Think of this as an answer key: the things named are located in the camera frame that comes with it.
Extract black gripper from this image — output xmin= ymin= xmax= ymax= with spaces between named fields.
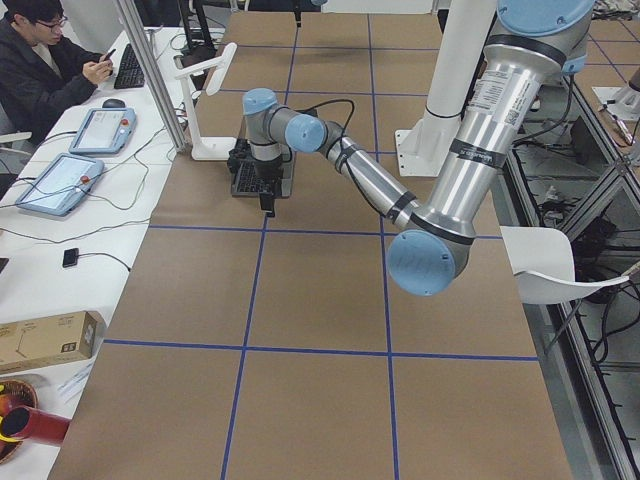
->
xmin=227 ymin=142 xmax=284 ymax=217

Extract grey laptop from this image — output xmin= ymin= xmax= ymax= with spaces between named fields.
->
xmin=227 ymin=119 xmax=295 ymax=198

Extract white desk lamp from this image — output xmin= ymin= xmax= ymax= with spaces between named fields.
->
xmin=173 ymin=42 xmax=238 ymax=162

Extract upper blue teach pendant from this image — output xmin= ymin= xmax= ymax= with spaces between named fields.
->
xmin=68 ymin=108 xmax=137 ymax=156

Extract blue teach pendant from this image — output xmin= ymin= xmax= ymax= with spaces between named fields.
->
xmin=68 ymin=108 xmax=137 ymax=156
xmin=15 ymin=153 xmax=105 ymax=217

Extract black keyboard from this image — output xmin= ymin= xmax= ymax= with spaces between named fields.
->
xmin=114 ymin=44 xmax=145 ymax=90

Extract lower blue teach pendant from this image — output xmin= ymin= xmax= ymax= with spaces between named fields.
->
xmin=15 ymin=153 xmax=105 ymax=217

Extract seated person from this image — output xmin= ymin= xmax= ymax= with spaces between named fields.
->
xmin=1 ymin=0 xmax=113 ymax=144

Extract cardboard box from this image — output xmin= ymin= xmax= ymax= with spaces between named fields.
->
xmin=1 ymin=311 xmax=104 ymax=374

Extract white chair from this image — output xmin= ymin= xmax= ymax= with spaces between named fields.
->
xmin=500 ymin=226 xmax=629 ymax=305

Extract red bottle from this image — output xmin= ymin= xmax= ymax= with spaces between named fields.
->
xmin=1 ymin=405 xmax=71 ymax=446

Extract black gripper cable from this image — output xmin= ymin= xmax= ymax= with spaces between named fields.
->
xmin=294 ymin=98 xmax=357 ymax=151

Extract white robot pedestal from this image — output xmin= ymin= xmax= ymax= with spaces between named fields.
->
xmin=395 ymin=0 xmax=497 ymax=177

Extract aluminium frame post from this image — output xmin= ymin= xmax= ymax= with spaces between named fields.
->
xmin=114 ymin=0 xmax=188 ymax=153

